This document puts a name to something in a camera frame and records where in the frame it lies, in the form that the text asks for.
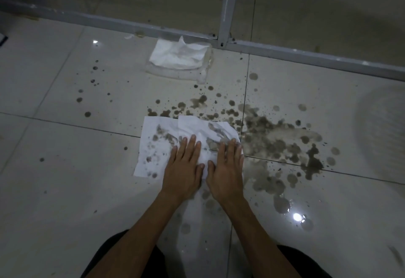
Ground person's left hand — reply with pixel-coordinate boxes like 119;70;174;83
160;136;205;204

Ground person's right hand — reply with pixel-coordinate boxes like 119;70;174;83
205;138;246;207

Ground clear pack of white tissues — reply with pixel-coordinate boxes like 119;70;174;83
144;35;214;82

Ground person's left forearm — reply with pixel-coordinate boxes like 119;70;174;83
84;191;190;278

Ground person's right forearm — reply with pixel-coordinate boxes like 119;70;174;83
221;197;301;278

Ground black trousers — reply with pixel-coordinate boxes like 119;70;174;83
81;229;333;278

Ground metal frame rail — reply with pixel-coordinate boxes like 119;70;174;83
0;1;405;82

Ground grey metal post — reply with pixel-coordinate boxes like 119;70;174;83
216;0;243;49

